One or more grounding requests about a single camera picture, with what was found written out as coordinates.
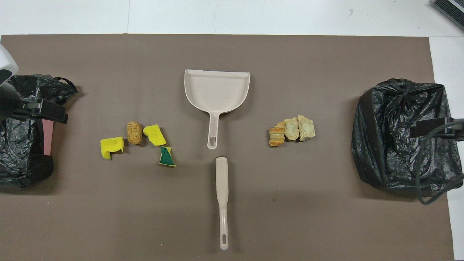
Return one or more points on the brown bread roll toy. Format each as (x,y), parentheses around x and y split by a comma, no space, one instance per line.
(134,132)

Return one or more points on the black bag lined bin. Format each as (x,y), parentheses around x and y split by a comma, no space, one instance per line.
(384,127)

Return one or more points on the green and yellow sponge piece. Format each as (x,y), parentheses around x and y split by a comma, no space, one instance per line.
(166,156)

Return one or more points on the dark ribbed object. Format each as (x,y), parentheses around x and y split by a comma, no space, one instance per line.
(451,9)

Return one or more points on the brown table mat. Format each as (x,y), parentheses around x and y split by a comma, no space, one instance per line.
(232,54)

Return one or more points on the orange striped croissant piece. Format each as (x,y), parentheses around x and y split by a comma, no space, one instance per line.
(277,136)

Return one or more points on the beige plastic dustpan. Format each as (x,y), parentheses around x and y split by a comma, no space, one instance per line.
(217,90)

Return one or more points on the pink bin with black bag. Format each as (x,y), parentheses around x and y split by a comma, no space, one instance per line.
(21,152)

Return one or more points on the beige hand brush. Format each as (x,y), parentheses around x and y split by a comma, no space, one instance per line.
(222,181)

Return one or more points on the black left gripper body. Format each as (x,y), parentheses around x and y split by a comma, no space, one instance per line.
(9,103)

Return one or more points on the pale pastry piece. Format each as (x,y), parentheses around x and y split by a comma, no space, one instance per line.
(291,128)
(306,127)

